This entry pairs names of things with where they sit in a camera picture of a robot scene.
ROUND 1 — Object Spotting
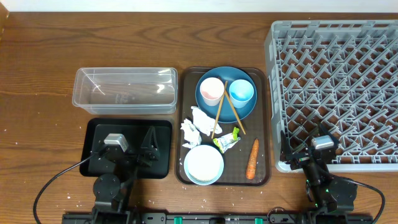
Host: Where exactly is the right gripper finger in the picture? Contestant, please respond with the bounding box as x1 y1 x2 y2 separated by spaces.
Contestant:
317 123 340 146
280 131 293 162

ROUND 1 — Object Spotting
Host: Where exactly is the orange carrot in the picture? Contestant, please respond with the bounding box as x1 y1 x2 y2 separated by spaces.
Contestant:
246 138 259 180

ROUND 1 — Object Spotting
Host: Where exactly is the white tissue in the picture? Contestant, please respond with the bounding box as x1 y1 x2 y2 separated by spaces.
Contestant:
191 106 223 136
180 119 202 149

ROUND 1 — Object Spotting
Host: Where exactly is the light blue bowl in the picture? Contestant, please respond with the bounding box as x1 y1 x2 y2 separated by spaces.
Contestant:
183 145 224 185

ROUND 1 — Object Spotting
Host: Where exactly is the green yellow snack wrapper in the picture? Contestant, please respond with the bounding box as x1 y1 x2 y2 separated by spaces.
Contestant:
213 127 241 154

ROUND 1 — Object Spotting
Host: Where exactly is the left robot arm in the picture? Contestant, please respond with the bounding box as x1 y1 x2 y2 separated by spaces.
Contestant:
92 126 160 223

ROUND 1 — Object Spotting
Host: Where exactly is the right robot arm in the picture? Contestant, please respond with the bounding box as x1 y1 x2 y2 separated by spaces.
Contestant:
280 124 358 223

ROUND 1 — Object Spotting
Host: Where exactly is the grey dishwasher rack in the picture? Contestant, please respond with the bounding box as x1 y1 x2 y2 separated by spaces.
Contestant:
264 20 397 173

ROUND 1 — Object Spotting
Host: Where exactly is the black tray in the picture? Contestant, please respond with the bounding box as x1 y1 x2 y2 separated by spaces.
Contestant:
81 118 172 179

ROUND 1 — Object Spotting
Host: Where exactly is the clear plastic bin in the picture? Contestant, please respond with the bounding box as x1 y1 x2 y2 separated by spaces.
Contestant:
72 67 178 114

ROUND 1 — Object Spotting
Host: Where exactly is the brown serving tray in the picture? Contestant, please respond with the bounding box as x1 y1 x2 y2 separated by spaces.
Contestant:
178 67 271 186

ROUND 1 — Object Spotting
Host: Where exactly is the light blue cup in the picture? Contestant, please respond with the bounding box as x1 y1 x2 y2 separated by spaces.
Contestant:
229 79 254 108

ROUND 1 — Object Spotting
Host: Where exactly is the right wooden chopstick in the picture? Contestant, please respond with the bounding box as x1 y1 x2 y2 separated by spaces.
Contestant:
224 90 246 135

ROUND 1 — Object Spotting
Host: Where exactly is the wooden chopstick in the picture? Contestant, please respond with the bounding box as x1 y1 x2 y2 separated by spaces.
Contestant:
211 80 228 139
224 90 246 135

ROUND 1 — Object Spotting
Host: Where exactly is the left wooden chopstick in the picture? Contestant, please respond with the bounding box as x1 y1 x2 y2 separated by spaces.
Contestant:
211 80 228 139

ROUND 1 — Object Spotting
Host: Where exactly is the pink cup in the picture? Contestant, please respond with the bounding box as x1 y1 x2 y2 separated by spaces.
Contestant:
200 77 224 106

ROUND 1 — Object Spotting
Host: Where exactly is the dark blue plate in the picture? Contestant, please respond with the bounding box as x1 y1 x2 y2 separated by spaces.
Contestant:
195 66 258 124

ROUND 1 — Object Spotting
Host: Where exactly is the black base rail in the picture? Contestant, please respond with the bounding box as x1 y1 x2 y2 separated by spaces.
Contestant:
62 212 373 224

